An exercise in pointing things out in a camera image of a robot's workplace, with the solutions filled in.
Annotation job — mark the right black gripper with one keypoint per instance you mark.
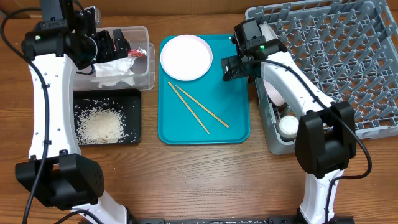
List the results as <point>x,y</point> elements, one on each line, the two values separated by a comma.
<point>235,74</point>

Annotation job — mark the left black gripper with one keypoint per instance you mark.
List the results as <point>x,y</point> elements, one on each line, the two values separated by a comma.
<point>109,52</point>

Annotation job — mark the white napkin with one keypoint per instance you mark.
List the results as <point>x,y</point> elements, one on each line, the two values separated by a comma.
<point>110,73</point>

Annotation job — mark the grey bowl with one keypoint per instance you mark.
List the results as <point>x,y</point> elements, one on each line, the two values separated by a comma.
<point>268,32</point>

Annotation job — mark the red snack wrapper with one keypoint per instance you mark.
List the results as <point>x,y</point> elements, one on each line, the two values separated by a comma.
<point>138,52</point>

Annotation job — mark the large white plate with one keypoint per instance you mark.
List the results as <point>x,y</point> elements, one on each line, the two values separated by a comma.
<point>186,57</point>

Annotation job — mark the wooden chopstick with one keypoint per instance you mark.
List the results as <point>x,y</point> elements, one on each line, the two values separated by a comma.
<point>203,107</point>
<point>189,108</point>

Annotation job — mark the cooked white rice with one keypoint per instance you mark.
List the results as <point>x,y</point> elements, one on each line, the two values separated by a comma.
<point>99,126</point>

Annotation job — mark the white cup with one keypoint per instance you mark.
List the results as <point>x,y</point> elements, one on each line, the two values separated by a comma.
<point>288,127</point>

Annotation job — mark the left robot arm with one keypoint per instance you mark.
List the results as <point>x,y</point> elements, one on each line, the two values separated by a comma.
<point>56,173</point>

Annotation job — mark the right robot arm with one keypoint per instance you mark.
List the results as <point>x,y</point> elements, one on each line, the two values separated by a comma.
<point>325,139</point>

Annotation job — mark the grey dishwasher rack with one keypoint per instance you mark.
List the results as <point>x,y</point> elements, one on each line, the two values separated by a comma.
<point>348,49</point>

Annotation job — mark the cardboard box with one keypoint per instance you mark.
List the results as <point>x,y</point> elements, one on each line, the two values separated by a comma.
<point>174,7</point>

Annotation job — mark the teal serving tray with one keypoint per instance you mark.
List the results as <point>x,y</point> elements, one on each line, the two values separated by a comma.
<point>228,100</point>

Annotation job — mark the clear plastic bin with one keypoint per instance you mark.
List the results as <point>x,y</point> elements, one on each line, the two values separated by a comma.
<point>144,68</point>

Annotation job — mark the black plastic tray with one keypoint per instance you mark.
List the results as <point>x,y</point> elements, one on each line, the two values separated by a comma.
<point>130,99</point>

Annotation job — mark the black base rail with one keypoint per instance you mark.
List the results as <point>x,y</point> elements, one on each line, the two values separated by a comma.
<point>269,220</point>

